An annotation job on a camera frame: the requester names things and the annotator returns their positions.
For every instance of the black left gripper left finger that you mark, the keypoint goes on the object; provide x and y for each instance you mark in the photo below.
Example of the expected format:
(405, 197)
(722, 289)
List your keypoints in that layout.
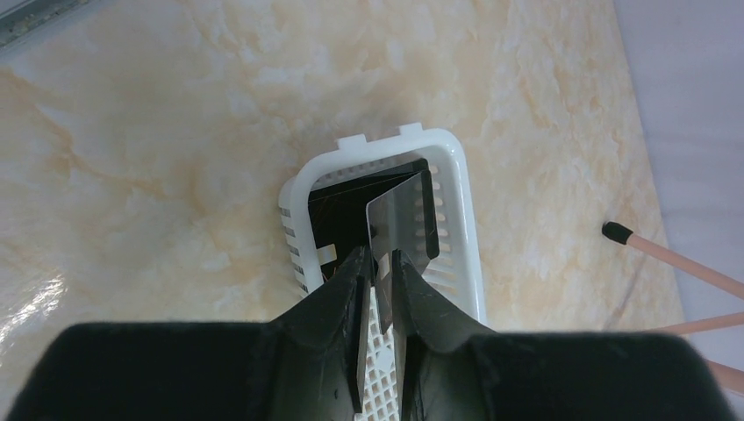
(307, 364)

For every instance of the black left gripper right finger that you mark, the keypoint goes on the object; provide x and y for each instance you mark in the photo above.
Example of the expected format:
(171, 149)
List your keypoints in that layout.
(454, 368)

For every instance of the black credit card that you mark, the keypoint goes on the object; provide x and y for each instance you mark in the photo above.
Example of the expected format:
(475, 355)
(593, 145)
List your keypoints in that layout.
(402, 218)
(338, 213)

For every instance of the white plastic basket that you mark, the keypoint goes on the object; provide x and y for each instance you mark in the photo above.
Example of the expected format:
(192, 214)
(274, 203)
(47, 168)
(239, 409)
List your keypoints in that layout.
(456, 273)

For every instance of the aluminium frame rail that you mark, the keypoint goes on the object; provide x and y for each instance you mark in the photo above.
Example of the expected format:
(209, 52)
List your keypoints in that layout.
(20, 19)

